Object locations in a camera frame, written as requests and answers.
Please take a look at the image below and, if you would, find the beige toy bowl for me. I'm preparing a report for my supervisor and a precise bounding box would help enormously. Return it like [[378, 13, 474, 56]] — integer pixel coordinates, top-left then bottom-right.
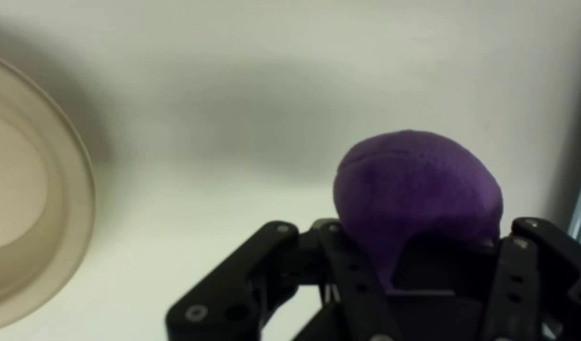
[[0, 49, 98, 333]]

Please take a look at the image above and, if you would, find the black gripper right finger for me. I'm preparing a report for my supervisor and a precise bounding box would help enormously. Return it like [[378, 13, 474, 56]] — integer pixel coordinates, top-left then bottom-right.
[[476, 216, 581, 341]]

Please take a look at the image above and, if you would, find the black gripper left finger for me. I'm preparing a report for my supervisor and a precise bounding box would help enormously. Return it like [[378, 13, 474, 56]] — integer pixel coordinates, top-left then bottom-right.
[[164, 217, 401, 341]]

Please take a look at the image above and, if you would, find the purple plush grape toy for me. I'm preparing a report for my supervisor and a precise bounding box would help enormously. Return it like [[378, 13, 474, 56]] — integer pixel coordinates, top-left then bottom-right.
[[331, 128, 505, 297]]

